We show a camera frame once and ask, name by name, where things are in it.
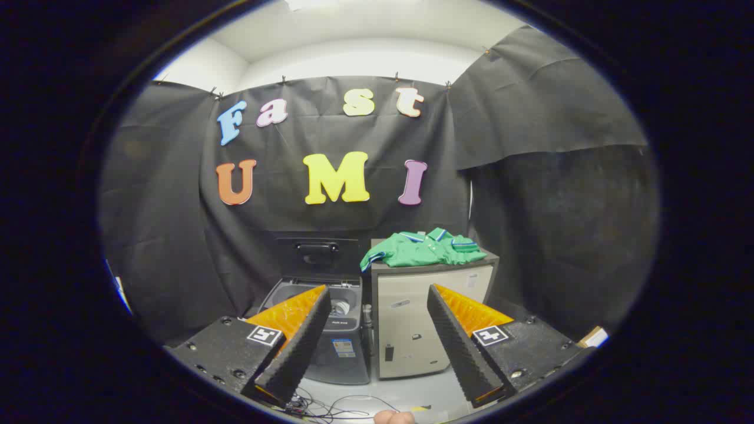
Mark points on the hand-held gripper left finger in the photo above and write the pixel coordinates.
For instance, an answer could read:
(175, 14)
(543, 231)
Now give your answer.
(303, 347)

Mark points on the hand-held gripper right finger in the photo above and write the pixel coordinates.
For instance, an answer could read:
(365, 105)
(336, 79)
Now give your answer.
(459, 347)

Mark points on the grey washing machine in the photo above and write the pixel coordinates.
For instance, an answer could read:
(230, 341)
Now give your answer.
(344, 365)

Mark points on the green polo shirt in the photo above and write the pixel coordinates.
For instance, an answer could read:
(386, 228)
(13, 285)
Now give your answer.
(412, 253)

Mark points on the beige small cabinet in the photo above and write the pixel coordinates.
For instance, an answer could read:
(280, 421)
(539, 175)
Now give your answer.
(406, 330)

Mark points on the small cardboard box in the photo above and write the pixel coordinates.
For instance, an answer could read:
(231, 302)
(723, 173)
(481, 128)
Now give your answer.
(594, 337)

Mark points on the black backdrop cloth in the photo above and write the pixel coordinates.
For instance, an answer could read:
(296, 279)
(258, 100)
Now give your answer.
(177, 235)

